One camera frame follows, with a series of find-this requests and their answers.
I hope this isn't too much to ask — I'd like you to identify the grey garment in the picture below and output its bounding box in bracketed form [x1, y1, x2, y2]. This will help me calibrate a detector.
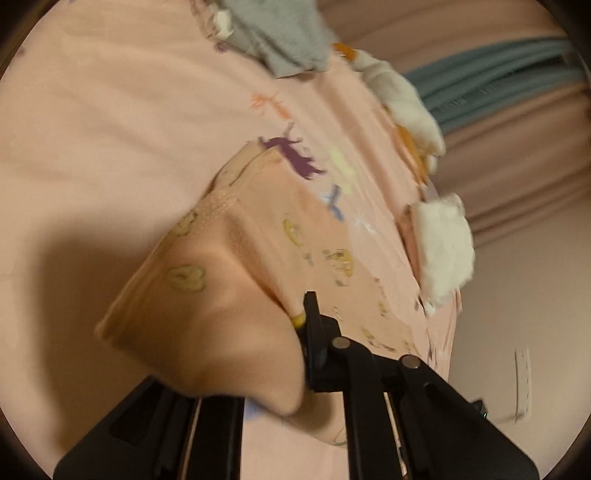
[210, 0, 333, 79]

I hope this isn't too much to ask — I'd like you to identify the white wall outlet strip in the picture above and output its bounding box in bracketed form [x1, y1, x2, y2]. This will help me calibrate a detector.
[513, 349, 533, 418]

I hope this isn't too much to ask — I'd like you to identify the white fluffy cloth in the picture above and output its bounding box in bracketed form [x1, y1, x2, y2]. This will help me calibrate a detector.
[332, 41, 448, 185]

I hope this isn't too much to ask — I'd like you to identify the peach printed baby romper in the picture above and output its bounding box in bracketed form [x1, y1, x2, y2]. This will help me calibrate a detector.
[95, 141, 432, 446]

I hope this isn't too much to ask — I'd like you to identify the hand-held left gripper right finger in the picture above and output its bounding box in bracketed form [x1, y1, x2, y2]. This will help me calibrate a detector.
[302, 291, 541, 480]

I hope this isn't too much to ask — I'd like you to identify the white folded cloth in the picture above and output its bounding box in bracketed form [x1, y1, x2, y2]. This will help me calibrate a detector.
[399, 193, 476, 317]

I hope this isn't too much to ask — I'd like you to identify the teal curtain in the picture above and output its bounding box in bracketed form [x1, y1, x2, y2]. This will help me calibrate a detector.
[406, 34, 583, 132]

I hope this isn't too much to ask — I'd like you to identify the pink curtain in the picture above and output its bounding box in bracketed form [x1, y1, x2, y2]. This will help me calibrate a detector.
[318, 0, 568, 75]
[434, 78, 591, 250]

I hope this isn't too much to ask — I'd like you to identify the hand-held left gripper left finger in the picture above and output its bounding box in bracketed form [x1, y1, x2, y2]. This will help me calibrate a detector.
[53, 376, 245, 480]

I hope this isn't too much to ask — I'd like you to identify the pink printed blanket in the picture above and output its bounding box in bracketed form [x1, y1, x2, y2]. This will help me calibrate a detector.
[0, 0, 462, 464]

